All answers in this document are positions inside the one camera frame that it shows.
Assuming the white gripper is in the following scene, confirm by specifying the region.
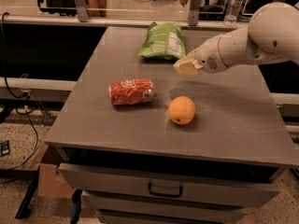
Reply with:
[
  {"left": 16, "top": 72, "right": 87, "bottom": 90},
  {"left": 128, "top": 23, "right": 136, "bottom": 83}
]
[{"left": 173, "top": 35, "right": 229, "bottom": 76}]

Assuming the green rice chip bag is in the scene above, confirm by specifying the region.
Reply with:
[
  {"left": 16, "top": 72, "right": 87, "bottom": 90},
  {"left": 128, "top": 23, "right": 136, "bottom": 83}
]
[{"left": 138, "top": 22, "right": 186, "bottom": 60}]

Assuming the red coke can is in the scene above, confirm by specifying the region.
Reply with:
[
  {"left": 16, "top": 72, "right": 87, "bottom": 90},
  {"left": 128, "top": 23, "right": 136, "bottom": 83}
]
[{"left": 108, "top": 78, "right": 154, "bottom": 105}]

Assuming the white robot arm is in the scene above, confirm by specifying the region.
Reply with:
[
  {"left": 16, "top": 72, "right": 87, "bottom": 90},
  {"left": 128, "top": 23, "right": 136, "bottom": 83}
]
[{"left": 174, "top": 2, "right": 299, "bottom": 75}]

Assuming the orange fruit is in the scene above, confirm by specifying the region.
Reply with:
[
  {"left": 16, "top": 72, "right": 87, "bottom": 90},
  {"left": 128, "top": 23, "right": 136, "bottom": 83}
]
[{"left": 168, "top": 96, "right": 195, "bottom": 125}]

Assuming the seated person right background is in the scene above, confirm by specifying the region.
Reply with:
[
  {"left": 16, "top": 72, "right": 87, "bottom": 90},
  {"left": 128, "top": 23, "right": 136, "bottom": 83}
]
[{"left": 199, "top": 0, "right": 229, "bottom": 21}]

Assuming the clear plastic water bottle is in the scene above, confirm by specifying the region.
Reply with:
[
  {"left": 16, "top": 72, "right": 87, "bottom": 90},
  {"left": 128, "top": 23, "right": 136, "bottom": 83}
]
[{"left": 224, "top": 0, "right": 244, "bottom": 25}]

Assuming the grey top drawer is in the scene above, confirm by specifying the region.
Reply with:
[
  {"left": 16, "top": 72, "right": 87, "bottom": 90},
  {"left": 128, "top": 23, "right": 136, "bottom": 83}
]
[{"left": 59, "top": 163, "right": 279, "bottom": 208}]

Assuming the grey drawer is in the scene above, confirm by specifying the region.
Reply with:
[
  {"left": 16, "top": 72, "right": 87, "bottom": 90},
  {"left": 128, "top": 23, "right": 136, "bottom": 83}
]
[
  {"left": 59, "top": 163, "right": 279, "bottom": 208},
  {"left": 82, "top": 191, "right": 245, "bottom": 224}
]

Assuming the grey middle drawer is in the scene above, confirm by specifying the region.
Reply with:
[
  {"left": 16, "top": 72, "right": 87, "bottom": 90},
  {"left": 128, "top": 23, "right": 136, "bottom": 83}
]
[{"left": 82, "top": 191, "right": 245, "bottom": 224}]

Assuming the cardboard box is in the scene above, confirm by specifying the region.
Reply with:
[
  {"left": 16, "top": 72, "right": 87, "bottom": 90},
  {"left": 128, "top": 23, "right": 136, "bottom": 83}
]
[{"left": 37, "top": 147, "right": 75, "bottom": 199}]

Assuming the small dark floor packet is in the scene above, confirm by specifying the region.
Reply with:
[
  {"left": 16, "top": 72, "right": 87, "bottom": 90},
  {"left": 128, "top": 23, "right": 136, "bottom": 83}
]
[{"left": 0, "top": 140, "right": 10, "bottom": 156}]

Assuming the black drawer handle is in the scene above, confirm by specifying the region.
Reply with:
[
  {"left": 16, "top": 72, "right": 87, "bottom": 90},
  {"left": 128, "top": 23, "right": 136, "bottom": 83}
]
[{"left": 148, "top": 182, "right": 183, "bottom": 199}]

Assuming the black power cable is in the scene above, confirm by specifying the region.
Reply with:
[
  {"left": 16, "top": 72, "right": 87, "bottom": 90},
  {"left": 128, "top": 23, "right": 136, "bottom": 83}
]
[{"left": 0, "top": 12, "right": 39, "bottom": 173}]

